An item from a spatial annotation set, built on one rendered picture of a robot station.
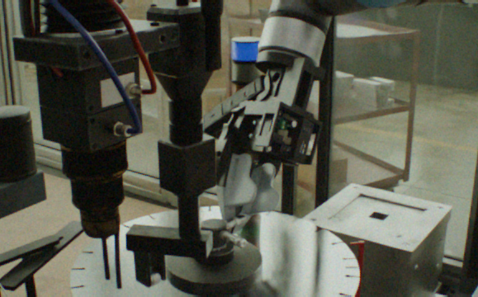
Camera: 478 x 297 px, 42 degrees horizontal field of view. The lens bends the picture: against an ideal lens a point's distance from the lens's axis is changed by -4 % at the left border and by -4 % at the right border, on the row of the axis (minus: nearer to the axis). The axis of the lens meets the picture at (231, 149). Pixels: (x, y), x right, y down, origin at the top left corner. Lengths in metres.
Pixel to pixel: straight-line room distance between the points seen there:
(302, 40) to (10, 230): 0.80
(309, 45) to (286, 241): 0.24
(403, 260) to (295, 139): 0.27
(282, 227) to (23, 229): 0.66
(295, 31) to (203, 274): 0.29
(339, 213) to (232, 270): 0.33
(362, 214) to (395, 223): 0.06
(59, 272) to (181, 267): 0.47
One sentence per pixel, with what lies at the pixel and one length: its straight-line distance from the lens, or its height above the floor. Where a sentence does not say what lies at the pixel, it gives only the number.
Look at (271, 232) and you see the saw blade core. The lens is 0.82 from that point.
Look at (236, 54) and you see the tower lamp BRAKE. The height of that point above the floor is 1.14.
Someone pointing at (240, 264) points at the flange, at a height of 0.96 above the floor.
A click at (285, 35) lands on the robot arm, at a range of 0.75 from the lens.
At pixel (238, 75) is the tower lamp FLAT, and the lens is 0.96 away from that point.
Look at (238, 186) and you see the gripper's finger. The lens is 0.73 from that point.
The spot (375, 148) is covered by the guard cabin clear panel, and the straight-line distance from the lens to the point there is 1.12.
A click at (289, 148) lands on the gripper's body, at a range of 0.72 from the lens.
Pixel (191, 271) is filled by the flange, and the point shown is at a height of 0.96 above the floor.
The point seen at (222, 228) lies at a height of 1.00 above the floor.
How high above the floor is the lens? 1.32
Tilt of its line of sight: 19 degrees down
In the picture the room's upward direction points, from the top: 1 degrees counter-clockwise
